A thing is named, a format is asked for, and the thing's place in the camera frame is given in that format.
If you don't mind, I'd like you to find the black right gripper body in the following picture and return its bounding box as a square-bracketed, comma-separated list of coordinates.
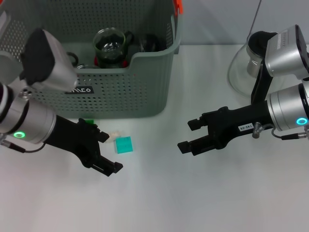
[201, 101, 274, 150]

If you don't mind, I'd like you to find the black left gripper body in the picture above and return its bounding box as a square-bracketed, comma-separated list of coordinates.
[46, 115, 102, 168]

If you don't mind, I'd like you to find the white studded toy brick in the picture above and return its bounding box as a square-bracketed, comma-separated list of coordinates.
[108, 130, 124, 141]

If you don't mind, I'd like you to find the cyan sloped toy brick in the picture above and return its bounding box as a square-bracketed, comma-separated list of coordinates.
[114, 136, 133, 154]

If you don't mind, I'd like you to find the glass teacup with black holder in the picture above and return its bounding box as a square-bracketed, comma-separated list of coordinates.
[76, 63, 98, 70]
[96, 57, 130, 70]
[139, 33, 163, 53]
[93, 28, 135, 63]

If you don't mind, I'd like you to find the grey perforated plastic storage bin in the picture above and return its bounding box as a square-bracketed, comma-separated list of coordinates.
[0, 0, 183, 119]

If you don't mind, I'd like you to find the dark clay teapot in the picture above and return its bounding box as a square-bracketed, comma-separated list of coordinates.
[66, 52, 80, 66]

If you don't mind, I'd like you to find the right arm cable with plug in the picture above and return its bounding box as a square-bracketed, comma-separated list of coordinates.
[252, 122, 309, 140]

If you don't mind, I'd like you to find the arm cable with plug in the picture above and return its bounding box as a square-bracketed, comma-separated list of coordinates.
[0, 139, 46, 154]
[252, 122, 309, 140]

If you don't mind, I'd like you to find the left arm cable with plug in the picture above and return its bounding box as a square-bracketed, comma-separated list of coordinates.
[0, 139, 46, 154]

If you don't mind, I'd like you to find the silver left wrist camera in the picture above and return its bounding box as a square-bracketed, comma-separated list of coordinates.
[20, 28, 78, 92]

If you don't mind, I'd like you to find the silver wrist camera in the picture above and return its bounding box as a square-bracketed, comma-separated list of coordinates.
[20, 28, 78, 92]
[264, 24, 309, 79]

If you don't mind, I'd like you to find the glass teapot with black handle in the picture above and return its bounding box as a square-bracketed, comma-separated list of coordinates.
[228, 30, 278, 104]

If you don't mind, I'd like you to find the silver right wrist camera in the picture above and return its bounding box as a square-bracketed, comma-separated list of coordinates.
[264, 24, 309, 79]

